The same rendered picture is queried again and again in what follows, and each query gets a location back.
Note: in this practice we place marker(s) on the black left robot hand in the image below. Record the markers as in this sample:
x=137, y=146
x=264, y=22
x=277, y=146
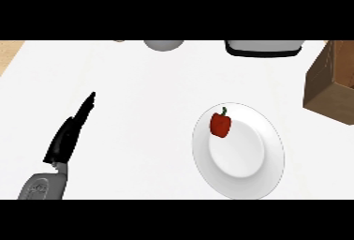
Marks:
x=68, y=135

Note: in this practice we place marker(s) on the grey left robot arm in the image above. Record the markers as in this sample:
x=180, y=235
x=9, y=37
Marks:
x=46, y=184

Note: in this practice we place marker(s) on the white round plate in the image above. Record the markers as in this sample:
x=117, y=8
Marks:
x=239, y=156

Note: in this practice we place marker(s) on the brown cardboard box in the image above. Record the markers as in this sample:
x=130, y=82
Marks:
x=329, y=84

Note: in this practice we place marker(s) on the red bell pepper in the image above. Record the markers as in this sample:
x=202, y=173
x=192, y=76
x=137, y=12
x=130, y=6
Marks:
x=220, y=125

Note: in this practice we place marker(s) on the grey round object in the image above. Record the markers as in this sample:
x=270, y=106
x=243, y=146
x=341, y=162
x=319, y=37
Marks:
x=162, y=45

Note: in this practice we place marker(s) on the grey and black appliance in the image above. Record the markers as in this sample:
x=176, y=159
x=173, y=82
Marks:
x=263, y=47

